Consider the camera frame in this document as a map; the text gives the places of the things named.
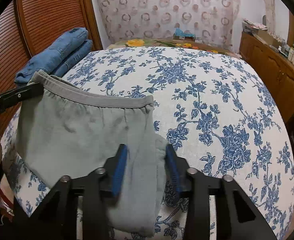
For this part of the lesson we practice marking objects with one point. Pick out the brown louvered wardrobe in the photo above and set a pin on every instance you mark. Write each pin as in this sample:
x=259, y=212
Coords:
x=27, y=27

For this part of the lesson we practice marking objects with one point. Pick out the cardboard box on sideboard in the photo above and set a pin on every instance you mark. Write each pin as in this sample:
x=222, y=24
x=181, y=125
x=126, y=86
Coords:
x=269, y=39

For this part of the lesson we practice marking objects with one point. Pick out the wooden sideboard cabinet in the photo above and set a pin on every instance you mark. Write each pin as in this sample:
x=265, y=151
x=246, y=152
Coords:
x=275, y=71

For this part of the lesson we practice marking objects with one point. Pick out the stack of papers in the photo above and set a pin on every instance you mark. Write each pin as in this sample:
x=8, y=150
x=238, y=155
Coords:
x=251, y=27

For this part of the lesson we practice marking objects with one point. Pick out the blue floral white quilt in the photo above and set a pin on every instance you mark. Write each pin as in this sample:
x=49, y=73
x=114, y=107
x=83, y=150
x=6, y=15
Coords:
x=213, y=109

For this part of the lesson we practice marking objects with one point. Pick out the cardboard box with blue cloth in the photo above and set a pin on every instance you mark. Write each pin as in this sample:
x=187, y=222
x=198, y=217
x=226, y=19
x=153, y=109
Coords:
x=183, y=35

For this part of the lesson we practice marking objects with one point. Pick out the folded blue jeans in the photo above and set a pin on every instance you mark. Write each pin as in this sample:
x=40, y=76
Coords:
x=62, y=55

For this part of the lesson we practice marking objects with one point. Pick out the grey green shorts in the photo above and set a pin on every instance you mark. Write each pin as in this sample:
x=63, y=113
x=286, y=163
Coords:
x=67, y=131

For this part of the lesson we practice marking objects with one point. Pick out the pink circle pattern curtain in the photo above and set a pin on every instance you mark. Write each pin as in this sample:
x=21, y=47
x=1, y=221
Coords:
x=208, y=21

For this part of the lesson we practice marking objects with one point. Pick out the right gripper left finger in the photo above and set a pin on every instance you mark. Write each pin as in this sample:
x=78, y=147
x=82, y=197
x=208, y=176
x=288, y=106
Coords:
x=57, y=211

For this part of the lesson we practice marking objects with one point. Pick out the colourful floral blanket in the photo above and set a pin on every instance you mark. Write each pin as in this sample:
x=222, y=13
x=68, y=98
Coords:
x=139, y=42

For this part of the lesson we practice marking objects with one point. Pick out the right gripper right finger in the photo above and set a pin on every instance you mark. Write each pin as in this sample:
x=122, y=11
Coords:
x=219, y=199

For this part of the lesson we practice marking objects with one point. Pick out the beige tied side curtain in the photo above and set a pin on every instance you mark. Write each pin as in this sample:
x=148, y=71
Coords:
x=270, y=15

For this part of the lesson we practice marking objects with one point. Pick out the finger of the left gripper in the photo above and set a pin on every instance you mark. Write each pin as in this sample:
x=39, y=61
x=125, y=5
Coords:
x=14, y=96

